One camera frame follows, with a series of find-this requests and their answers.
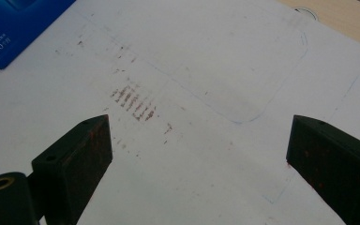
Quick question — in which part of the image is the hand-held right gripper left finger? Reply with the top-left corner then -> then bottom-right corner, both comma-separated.
30,113 -> 113,225

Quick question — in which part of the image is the white paper mat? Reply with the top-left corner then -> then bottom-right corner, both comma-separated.
0,0 -> 360,225

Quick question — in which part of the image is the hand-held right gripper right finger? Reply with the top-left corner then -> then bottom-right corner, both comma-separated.
285,114 -> 360,225

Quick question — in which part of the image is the blue cardboard box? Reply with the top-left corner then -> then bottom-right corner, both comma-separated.
0,0 -> 77,70

